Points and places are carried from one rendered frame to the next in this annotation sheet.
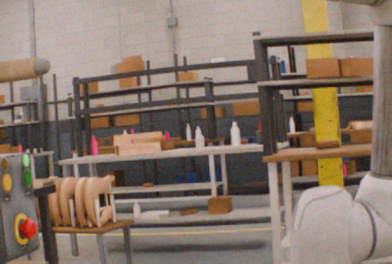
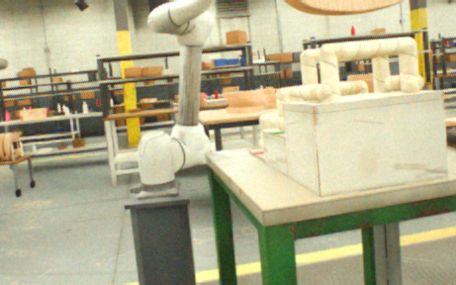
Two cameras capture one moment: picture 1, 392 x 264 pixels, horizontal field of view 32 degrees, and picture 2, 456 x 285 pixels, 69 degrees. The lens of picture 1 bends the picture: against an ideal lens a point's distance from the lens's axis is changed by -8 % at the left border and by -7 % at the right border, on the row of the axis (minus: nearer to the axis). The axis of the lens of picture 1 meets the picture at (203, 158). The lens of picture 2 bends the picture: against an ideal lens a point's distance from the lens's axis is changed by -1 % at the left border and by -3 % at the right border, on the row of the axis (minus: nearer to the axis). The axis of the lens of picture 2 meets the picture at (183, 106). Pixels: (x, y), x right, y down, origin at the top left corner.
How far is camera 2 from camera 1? 20 cm
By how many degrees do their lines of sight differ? 20
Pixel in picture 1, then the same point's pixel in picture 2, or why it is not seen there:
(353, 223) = (173, 149)
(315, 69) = (129, 73)
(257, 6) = (92, 42)
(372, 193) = (180, 134)
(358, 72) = (151, 73)
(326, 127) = (130, 102)
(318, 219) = (153, 148)
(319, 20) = (127, 48)
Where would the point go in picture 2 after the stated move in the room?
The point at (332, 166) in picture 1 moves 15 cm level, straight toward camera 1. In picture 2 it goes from (134, 121) to (134, 122)
